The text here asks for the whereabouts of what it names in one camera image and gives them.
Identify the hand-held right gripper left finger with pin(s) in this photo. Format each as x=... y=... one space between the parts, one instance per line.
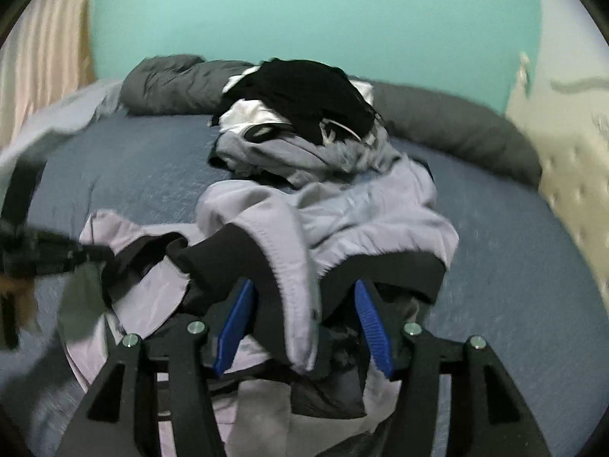
x=235 y=328

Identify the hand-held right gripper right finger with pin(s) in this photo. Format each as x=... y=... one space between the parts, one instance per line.
x=373 y=328

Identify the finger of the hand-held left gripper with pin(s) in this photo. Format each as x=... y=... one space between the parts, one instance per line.
x=81 y=252

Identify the light grey jacket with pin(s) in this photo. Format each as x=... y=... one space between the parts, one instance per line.
x=352 y=228

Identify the bed with blue sheet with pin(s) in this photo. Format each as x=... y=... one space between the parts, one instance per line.
x=142 y=171

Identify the light grey bedsheet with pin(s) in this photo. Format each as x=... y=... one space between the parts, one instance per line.
x=62 y=109

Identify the heather grey garment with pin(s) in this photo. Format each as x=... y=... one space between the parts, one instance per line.
x=295 y=157

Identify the pale pink curtain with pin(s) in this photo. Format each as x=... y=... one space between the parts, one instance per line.
x=38 y=57

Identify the white printed garment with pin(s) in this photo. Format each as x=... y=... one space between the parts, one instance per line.
x=242 y=116

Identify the dark grey duvet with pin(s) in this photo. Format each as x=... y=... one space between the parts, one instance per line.
x=452 y=128

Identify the black garment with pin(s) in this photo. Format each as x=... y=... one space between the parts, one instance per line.
x=304 y=90

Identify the cream tufted headboard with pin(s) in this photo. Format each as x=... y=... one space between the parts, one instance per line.
x=566 y=152

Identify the wooden frame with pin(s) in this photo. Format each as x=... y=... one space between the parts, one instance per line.
x=88 y=43

